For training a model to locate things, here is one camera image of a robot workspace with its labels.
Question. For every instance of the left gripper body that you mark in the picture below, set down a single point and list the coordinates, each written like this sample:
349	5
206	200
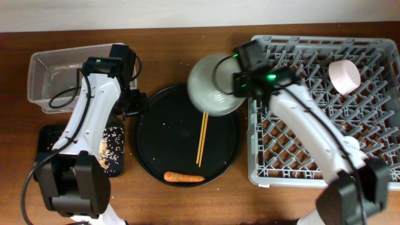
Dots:
132	102

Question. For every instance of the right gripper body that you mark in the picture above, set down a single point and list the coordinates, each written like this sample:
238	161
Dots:
239	82

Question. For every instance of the grey plate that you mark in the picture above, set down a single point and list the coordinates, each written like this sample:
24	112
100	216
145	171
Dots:
210	85

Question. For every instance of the wooden chopstick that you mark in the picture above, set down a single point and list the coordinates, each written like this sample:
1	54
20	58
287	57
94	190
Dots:
201	137
203	141

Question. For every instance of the round black serving tray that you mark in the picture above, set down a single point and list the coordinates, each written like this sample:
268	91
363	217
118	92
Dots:
166	138

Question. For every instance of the food scraps and rice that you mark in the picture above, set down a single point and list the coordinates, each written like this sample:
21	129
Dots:
111	150

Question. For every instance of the light blue cup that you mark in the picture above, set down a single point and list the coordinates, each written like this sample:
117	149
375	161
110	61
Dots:
351	141

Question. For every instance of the orange carrot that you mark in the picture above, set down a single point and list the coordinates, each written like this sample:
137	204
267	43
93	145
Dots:
174	177

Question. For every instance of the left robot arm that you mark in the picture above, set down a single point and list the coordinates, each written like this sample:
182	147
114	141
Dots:
71	179

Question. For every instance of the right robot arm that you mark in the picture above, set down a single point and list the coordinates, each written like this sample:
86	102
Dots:
357	186

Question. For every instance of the grey dishwasher rack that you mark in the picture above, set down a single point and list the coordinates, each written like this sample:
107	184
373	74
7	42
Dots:
370	114

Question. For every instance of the clear plastic bin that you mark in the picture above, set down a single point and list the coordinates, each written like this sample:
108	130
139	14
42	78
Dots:
52	76

